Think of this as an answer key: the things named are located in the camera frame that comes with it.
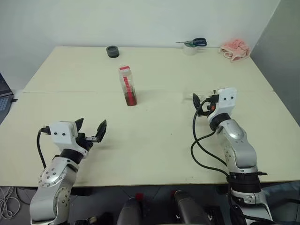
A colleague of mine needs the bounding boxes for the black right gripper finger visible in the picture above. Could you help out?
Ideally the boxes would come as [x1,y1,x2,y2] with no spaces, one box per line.
[192,92,202,116]

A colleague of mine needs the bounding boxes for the grey laptop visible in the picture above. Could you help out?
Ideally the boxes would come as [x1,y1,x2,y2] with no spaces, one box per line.
[0,72,18,124]

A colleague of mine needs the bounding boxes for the white tape roll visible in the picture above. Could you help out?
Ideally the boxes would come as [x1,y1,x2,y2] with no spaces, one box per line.
[183,43,200,56]

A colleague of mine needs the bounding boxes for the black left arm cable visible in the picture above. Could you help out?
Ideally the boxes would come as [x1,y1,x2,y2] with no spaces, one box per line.
[36,126,51,168]

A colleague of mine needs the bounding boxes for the white floor cable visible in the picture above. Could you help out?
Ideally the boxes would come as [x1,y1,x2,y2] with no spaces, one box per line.
[0,186,22,219]

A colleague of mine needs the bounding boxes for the scissors with dark handles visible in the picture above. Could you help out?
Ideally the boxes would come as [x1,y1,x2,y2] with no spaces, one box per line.
[175,37,208,47]

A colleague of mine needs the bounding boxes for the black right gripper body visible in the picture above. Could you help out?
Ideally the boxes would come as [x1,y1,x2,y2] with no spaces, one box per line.
[199,90,220,117]

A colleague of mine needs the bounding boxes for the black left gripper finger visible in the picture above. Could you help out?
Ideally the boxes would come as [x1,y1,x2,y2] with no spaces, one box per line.
[94,119,108,143]
[74,117,85,135]

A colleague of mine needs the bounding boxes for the clear plastic bottle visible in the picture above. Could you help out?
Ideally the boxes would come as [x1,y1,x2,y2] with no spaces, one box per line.
[119,70,138,107]

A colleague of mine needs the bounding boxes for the dark rounded shape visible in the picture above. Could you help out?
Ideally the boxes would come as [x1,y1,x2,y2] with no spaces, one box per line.
[172,190,210,225]
[116,197,145,225]

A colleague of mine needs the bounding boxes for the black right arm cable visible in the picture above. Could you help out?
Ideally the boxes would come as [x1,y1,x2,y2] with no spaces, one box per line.
[190,94,232,181]

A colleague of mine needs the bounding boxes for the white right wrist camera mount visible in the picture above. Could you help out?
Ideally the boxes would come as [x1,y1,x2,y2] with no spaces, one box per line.
[208,87,237,121]

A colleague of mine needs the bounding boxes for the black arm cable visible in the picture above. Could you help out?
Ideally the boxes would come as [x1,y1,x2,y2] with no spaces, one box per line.
[190,94,232,181]
[36,126,51,168]

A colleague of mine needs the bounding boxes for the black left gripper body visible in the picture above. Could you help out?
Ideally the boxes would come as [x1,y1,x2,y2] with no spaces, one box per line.
[75,132,99,153]

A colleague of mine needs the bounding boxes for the pink cloth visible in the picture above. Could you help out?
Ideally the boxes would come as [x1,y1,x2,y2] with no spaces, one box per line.
[218,38,252,63]

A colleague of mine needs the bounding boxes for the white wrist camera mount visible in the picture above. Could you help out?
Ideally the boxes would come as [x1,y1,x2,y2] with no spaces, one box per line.
[208,87,237,121]
[48,120,89,156]

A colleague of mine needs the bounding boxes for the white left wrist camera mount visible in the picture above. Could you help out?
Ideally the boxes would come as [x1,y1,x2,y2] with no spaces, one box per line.
[48,120,89,156]

